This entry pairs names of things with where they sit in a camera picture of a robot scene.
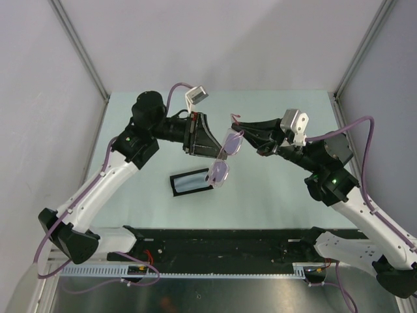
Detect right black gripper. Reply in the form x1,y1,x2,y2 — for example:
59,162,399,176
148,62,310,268
233,117,322,173

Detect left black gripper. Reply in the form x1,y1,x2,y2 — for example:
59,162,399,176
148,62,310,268
151,112,227,161

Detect pink purple sunglasses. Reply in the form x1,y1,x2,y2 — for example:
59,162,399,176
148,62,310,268
205,128,244,188

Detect light blue cleaning cloth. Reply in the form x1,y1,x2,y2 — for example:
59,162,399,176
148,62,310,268
173,173,209,193

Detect black glasses case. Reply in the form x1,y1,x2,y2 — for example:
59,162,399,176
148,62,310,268
169,168,214,197

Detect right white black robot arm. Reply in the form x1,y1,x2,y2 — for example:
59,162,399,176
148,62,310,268
231,114,416,299

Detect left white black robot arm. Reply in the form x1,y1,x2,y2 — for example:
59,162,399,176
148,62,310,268
38,86,222,264

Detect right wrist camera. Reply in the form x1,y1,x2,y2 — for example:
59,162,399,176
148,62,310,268
280,109,309,147

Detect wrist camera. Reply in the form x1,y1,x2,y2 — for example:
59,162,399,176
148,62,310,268
280,109,309,147
185,85,209,113

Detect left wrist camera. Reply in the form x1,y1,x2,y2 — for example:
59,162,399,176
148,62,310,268
185,85,209,113

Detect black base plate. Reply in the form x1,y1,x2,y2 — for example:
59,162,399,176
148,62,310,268
107,228,381,265

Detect white slotted cable duct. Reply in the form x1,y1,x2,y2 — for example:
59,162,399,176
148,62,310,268
59,264,306,280

